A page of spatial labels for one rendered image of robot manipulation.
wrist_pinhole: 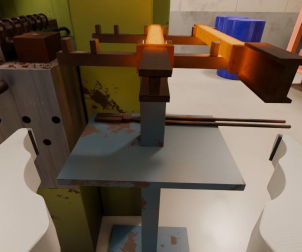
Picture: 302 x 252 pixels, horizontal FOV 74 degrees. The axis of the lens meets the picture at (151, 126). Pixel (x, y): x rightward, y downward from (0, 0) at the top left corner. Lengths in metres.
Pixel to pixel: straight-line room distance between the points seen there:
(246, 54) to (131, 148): 0.35
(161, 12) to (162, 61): 0.97
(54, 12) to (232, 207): 1.42
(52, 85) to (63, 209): 0.53
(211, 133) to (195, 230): 0.77
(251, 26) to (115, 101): 2.87
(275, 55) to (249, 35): 3.23
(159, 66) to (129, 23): 0.55
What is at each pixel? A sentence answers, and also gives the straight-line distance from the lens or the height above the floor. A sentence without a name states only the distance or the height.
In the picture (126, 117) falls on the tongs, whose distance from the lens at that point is 0.63.
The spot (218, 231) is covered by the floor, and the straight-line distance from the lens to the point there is 1.30.
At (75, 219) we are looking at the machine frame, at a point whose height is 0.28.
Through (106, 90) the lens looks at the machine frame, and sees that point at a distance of 0.79.
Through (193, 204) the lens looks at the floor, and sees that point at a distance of 1.37.
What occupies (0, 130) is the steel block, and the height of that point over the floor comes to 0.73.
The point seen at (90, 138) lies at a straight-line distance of 0.58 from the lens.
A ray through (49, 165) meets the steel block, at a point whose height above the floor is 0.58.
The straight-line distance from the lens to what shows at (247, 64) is 0.29.
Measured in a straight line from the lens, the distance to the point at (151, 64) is 0.19.
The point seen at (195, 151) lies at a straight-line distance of 0.53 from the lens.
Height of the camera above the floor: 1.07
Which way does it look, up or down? 32 degrees down
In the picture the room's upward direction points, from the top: 1 degrees clockwise
